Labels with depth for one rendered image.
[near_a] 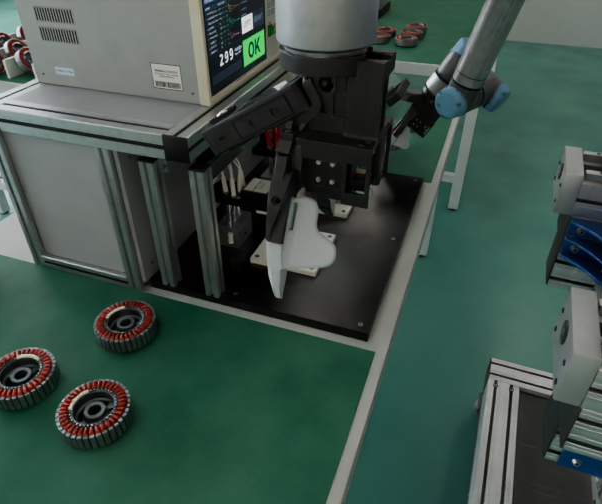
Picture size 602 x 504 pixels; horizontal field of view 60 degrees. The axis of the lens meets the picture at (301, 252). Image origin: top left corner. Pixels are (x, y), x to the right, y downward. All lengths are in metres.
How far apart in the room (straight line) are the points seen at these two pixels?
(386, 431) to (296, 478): 1.00
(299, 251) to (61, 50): 0.80
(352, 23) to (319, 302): 0.72
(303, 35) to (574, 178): 0.83
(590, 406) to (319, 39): 0.58
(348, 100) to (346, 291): 0.69
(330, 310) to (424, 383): 0.97
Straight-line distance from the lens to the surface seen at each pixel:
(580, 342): 0.73
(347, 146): 0.40
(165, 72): 1.01
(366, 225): 1.26
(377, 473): 1.71
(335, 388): 0.91
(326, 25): 0.38
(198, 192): 0.93
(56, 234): 1.21
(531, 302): 2.39
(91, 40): 1.09
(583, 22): 6.37
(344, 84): 0.41
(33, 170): 1.15
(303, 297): 1.04
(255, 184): 1.12
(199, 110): 0.97
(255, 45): 1.15
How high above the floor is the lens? 1.46
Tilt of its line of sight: 36 degrees down
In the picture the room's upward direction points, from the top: straight up
